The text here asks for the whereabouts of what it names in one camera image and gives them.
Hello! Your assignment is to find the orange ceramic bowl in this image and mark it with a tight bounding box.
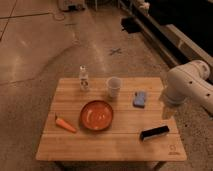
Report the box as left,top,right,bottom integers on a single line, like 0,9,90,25
79,100,114,131

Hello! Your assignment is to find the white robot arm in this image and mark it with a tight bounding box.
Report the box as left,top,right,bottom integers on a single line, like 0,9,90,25
161,60,213,117

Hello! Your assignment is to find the black white board eraser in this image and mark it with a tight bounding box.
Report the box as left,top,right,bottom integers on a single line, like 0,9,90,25
140,126,170,141

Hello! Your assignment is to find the blue sponge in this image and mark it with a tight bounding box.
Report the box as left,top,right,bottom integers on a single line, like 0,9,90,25
133,91,147,108

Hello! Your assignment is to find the long dark bench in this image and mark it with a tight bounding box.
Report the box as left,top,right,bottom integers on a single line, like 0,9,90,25
118,0,213,83

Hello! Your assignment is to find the white plastic cup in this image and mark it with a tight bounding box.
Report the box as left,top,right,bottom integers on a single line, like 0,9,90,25
106,77,122,98

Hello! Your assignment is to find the wooden folding table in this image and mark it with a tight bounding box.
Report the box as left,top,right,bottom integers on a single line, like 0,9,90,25
36,77,187,163

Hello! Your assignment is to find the clear plastic bottle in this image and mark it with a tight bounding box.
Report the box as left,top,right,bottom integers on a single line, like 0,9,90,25
79,65,89,91

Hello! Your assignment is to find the black box on floor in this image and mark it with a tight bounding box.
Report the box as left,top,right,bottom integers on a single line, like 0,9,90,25
121,17,141,34

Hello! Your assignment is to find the orange carrot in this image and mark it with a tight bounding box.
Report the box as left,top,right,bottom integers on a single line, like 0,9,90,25
55,116,77,133

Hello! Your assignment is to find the white device on floor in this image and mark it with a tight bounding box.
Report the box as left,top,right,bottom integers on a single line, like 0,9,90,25
57,0,85,11

